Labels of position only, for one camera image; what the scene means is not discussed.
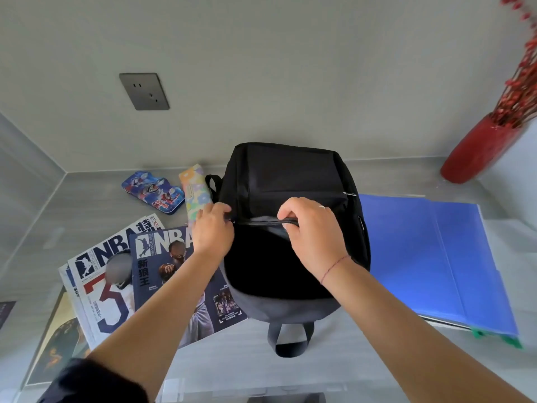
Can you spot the person's right hand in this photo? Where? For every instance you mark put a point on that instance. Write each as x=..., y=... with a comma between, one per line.
x=319, y=239

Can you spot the person's left hand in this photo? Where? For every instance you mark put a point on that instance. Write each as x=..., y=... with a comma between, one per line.
x=214, y=230

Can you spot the pastel colourful pencil pouch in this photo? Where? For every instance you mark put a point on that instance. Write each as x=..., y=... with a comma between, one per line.
x=195, y=193

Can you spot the blue cartoon pencil tin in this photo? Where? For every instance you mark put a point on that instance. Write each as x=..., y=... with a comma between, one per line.
x=153, y=193

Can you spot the black backpack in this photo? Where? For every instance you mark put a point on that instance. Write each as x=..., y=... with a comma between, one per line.
x=285, y=172

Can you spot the dark blue basketball magazine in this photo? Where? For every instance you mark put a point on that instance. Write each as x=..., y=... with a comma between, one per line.
x=147, y=264

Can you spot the blue folder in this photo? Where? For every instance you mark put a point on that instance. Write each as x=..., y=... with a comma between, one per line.
x=419, y=256

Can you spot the white basketball magazine red numeral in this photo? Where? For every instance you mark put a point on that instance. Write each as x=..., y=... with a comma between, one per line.
x=109, y=306

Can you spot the brown painting cover book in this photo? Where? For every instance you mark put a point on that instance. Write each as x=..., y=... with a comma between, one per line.
x=54, y=348

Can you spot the person's left forearm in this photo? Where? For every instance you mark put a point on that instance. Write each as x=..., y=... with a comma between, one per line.
x=159, y=323

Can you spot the person's right forearm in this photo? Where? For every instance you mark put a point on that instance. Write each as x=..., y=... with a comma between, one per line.
x=411, y=344

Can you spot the person's black top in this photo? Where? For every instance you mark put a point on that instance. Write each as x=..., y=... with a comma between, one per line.
x=92, y=384

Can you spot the red vase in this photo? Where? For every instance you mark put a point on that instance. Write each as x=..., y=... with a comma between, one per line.
x=478, y=155

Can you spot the dark blue card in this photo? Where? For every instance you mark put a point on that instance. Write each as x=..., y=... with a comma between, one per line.
x=6, y=314

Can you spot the red berry branches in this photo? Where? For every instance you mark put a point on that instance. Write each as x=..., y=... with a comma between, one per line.
x=518, y=92

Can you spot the grey wall socket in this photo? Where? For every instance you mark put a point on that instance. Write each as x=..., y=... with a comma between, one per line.
x=144, y=91

